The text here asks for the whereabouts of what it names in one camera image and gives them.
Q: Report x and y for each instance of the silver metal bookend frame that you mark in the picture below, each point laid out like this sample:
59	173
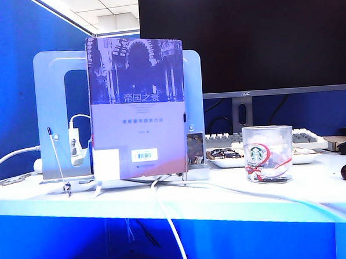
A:
51	112

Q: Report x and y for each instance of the white and grey keyboard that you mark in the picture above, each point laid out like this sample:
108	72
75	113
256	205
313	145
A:
220	138

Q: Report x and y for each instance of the dark chocolate pastry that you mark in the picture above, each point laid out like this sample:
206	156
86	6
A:
223	153

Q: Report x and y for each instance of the grey monitor stand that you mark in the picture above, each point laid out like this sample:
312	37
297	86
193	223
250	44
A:
236	114

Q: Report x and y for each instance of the brown cardboard box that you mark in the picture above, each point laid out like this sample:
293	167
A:
333	142

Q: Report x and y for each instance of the small metal pin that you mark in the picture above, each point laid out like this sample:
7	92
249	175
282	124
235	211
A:
1	183
12	180
25	175

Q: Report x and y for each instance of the clear glass with green logo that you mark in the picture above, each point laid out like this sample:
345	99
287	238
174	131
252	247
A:
268	156

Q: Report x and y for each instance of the white tray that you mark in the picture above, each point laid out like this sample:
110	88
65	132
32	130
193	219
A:
227	162

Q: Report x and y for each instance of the white power strip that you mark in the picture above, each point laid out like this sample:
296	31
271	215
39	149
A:
78	158

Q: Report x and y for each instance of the white rectangular block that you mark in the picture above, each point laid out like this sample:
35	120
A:
106	165

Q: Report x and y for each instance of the black computer monitor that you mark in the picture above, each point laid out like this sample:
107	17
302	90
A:
243	38

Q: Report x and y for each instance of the purple hardcover book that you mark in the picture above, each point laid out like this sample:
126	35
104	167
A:
137	108

